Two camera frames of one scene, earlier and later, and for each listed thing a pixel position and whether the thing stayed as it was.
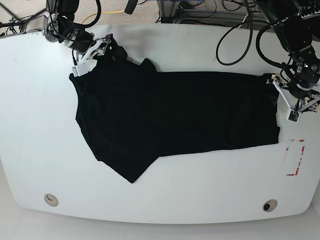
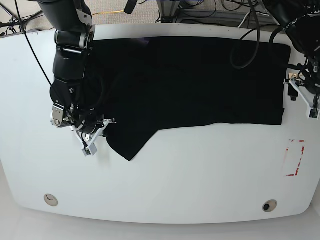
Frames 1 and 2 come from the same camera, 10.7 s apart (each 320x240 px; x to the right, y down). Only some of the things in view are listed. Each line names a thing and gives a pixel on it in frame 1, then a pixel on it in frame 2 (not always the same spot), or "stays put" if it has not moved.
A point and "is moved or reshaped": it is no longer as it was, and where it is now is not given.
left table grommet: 51,200 stays put
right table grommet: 269,205 stays put
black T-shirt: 133,114 is moved or reshaped
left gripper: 80,40 to 91,121
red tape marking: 301,156 stays put
